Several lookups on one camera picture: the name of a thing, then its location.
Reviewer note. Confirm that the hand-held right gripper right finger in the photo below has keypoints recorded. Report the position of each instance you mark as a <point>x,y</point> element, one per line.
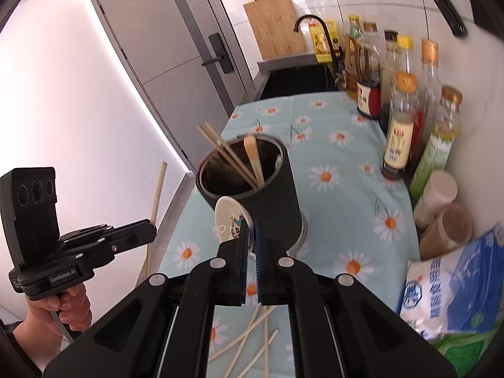
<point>260,260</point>

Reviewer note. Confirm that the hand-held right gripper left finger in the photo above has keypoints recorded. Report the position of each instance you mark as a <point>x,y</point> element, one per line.
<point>242,260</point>

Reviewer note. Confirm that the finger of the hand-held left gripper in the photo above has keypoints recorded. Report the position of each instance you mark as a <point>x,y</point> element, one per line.
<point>90,231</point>
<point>134,238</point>

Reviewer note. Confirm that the white spoon with cartoon print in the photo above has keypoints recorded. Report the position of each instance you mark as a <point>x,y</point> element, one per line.
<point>230,220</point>

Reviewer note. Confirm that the black cylindrical utensil holder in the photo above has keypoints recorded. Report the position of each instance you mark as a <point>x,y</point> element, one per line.
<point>275,204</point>

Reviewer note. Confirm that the pile of wooden chopsticks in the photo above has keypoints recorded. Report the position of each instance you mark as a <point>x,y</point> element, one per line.
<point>244,332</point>

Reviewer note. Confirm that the slim bamboo chopstick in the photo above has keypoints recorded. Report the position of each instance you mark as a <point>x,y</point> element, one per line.
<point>224,155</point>
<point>232,153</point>

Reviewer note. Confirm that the person's left forearm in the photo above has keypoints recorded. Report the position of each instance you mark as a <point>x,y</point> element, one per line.
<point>19,346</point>

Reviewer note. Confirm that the person's left hand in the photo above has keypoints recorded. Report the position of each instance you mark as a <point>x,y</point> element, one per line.
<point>75,311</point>

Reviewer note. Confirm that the blue daisy print tablecloth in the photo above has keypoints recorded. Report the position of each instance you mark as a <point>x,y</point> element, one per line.
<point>334,189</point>

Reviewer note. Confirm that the row of condiment bottles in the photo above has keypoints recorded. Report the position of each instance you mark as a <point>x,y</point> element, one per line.
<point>399,141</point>

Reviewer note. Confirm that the black kitchen sink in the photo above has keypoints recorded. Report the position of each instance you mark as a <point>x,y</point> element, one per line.
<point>299,80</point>

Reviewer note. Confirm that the grey door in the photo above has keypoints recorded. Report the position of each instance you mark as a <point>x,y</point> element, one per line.
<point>157,47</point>

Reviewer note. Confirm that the blue and white salt bag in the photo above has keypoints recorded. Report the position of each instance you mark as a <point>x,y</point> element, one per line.
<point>453,291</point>

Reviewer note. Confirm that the yellow dish soap bottle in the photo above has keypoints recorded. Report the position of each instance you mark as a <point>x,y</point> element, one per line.
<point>323,41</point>

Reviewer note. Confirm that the green sugar bag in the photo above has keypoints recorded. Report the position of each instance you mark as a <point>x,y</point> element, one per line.
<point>468,354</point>

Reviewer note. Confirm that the wooden cutting board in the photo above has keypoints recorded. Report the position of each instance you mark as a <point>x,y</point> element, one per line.
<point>273,25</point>

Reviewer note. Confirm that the black kitchen faucet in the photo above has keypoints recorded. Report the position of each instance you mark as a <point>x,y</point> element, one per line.
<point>315,17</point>

